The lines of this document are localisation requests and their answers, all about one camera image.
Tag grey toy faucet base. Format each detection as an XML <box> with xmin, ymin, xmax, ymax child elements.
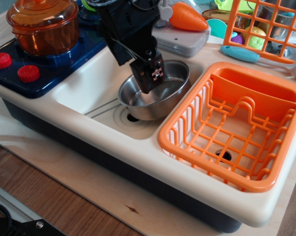
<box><xmin>152</xmin><ymin>0</ymin><xmax>211</xmax><ymax>57</ymax></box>

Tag black bracket with screw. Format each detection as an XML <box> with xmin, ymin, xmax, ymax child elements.
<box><xmin>9</xmin><ymin>219</ymin><xmax>65</xmax><ymax>236</ymax></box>

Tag teal handled slotted spoon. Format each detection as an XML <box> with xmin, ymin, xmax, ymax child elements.
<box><xmin>220</xmin><ymin>46</ymin><xmax>296</xmax><ymax>78</ymax></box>

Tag orange transparent pot with lid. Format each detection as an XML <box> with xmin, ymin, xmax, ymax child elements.
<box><xmin>6</xmin><ymin>0</ymin><xmax>80</xmax><ymax>57</ymax></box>

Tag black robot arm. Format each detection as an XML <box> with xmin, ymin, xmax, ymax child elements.
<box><xmin>87</xmin><ymin>0</ymin><xmax>164</xmax><ymax>94</ymax></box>

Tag teal plastic plate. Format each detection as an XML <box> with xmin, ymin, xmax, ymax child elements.
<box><xmin>207</xmin><ymin>19</ymin><xmax>227</xmax><ymax>39</ymax></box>

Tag orange plastic drying rack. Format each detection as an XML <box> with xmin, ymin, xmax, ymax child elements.
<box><xmin>158</xmin><ymin>62</ymin><xmax>296</xmax><ymax>193</ymax></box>

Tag orange toy carrot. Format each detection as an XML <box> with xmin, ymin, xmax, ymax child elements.
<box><xmin>169</xmin><ymin>2</ymin><xmax>209</xmax><ymax>31</ymax></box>

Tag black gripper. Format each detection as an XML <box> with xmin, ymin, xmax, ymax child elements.
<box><xmin>93</xmin><ymin>0</ymin><xmax>164</xmax><ymax>94</ymax></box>

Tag green toy pear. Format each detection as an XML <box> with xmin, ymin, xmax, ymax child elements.
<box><xmin>81</xmin><ymin>0</ymin><xmax>96</xmax><ymax>12</ymax></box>

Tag black braided cable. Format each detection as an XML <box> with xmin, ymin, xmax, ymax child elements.
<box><xmin>0</xmin><ymin>201</ymin><xmax>13</xmax><ymax>236</ymax></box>

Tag yellow green toy vegetable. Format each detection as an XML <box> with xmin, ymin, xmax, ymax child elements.
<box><xmin>242</xmin><ymin>27</ymin><xmax>266</xmax><ymax>51</ymax></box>

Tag orange plastic grid basket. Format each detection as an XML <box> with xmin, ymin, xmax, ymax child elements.
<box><xmin>223</xmin><ymin>0</ymin><xmax>296</xmax><ymax>63</ymax></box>

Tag red stove knob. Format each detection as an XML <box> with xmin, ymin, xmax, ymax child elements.
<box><xmin>0</xmin><ymin>53</ymin><xmax>12</xmax><ymax>69</ymax></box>
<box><xmin>17</xmin><ymin>65</ymin><xmax>40</xmax><ymax>83</ymax></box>

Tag red stove knob left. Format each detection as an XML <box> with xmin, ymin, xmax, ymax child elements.
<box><xmin>0</xmin><ymin>53</ymin><xmax>12</xmax><ymax>69</ymax></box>

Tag steel pot in basket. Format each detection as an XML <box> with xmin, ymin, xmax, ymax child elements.
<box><xmin>250</xmin><ymin>0</ymin><xmax>296</xmax><ymax>59</ymax></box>

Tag stainless steel pan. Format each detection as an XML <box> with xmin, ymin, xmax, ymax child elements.
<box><xmin>118</xmin><ymin>60</ymin><xmax>191</xmax><ymax>120</ymax></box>

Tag purple toy item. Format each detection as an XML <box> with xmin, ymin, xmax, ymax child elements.
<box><xmin>231</xmin><ymin>32</ymin><xmax>243</xmax><ymax>44</ymax></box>

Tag red stove knob right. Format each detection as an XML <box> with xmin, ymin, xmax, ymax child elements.
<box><xmin>17</xmin><ymin>65</ymin><xmax>40</xmax><ymax>83</ymax></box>

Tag blue toy stove top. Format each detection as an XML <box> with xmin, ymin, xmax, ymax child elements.
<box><xmin>0</xmin><ymin>0</ymin><xmax>106</xmax><ymax>98</ymax></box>

